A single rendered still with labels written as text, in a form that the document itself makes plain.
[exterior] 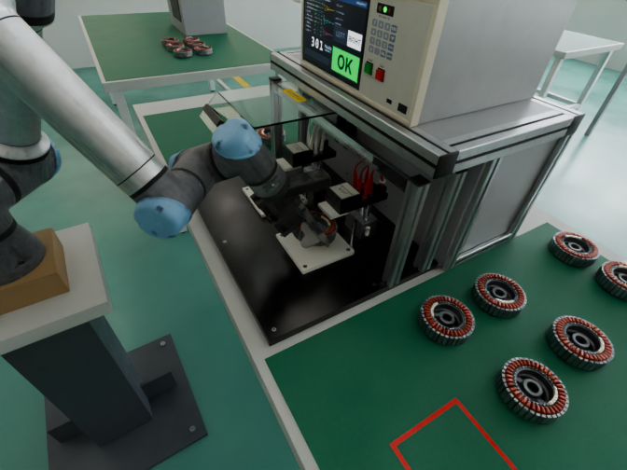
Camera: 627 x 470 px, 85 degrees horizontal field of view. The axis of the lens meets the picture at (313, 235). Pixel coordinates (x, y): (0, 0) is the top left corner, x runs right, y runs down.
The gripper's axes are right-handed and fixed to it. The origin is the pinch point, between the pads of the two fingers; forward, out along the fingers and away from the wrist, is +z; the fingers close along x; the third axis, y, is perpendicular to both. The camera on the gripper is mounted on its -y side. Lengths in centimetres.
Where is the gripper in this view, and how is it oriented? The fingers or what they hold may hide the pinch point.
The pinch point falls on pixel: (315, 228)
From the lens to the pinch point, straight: 86.6
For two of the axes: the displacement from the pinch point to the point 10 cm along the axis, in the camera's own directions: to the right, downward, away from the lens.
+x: 5.0, 5.9, -6.3
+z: 3.9, 5.0, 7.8
